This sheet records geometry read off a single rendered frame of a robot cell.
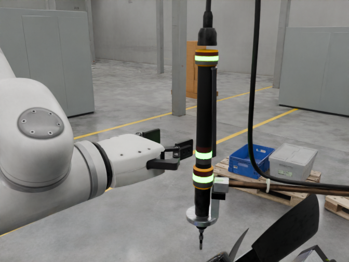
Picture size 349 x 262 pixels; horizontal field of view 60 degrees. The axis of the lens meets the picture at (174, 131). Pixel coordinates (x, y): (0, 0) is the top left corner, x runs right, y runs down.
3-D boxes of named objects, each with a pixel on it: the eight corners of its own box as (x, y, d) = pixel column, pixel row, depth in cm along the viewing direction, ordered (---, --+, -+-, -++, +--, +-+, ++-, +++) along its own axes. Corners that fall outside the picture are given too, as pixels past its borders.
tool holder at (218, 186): (226, 211, 71) (228, 173, 68) (226, 230, 65) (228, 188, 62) (188, 207, 73) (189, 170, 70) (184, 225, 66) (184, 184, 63)
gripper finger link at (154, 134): (122, 148, 57) (150, 140, 62) (133, 152, 55) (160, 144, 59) (122, 131, 56) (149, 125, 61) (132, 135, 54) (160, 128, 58)
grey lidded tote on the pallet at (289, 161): (314, 173, 383) (318, 149, 373) (301, 193, 337) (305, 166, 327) (281, 165, 406) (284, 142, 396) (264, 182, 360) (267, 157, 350)
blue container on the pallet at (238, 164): (274, 163, 412) (276, 148, 405) (257, 180, 366) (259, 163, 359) (246, 157, 435) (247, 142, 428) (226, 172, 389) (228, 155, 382)
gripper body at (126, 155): (75, 180, 49) (131, 161, 57) (110, 204, 42) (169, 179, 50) (70, 136, 47) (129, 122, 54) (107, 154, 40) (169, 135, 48)
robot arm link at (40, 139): (9, 2, 47) (96, 138, 33) (6, 85, 57) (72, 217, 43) (-63, -4, 42) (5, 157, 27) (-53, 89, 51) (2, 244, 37)
